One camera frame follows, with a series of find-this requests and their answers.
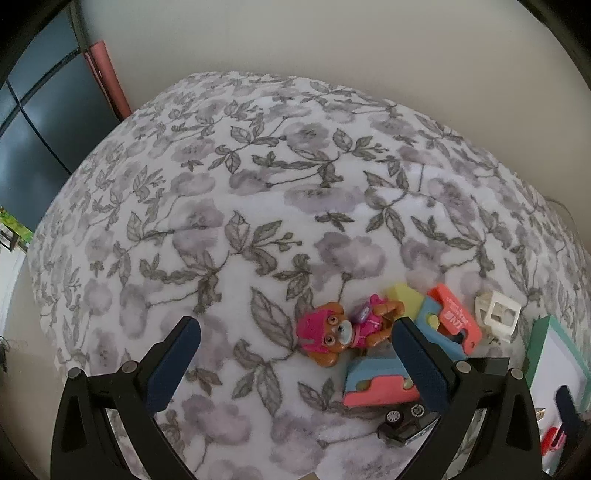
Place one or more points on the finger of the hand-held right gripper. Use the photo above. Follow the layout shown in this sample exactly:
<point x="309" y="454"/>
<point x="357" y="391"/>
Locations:
<point x="567" y="408"/>

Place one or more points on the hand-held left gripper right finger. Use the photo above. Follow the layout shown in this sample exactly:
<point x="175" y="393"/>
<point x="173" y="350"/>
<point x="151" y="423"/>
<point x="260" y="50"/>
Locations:
<point x="420" y="364"/>

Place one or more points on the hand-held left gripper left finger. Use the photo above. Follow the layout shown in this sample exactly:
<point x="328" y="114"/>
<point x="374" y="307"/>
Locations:
<point x="173" y="364"/>

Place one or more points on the small red bottle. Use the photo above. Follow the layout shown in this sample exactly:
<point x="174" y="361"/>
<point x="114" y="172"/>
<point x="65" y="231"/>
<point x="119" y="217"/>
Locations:
<point x="550" y="439"/>

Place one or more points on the coral and blue plastic toy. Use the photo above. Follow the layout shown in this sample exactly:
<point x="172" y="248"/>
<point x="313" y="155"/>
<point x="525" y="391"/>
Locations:
<point x="376" y="381"/>

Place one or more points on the blue plastic toy coral label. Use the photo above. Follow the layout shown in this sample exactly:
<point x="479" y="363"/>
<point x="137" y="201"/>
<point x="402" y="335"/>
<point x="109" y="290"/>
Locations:
<point x="455" y="318"/>

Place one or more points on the black toy car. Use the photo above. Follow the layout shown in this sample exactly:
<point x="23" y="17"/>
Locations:
<point x="406" y="424"/>

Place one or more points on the teal shallow cardboard box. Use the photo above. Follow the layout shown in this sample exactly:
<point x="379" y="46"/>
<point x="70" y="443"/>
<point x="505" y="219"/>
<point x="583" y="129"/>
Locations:
<point x="540" y="350"/>

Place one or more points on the yellow plastic block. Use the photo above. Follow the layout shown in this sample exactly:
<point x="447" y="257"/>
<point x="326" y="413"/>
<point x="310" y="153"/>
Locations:
<point x="406" y="297"/>

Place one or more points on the pink toy pup figure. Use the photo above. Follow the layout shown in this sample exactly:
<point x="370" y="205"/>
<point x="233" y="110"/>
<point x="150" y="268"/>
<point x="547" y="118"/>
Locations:
<point x="341" y="332"/>

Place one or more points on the white plastic frame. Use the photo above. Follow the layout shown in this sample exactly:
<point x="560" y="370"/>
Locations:
<point x="485" y="307"/>

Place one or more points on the floral grey white blanket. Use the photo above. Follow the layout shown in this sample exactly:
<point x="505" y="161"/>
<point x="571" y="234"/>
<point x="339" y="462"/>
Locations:
<point x="231" y="230"/>

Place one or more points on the green printed box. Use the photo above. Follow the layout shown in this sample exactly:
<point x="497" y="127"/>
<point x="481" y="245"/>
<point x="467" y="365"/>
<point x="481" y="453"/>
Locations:
<point x="14" y="226"/>

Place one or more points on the dark glass cabinet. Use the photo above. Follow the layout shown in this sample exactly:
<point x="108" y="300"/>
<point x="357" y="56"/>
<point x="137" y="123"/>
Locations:
<point x="41" y="129"/>

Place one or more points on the pink rolled mat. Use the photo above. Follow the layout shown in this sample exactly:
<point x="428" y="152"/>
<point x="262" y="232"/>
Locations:
<point x="108" y="78"/>

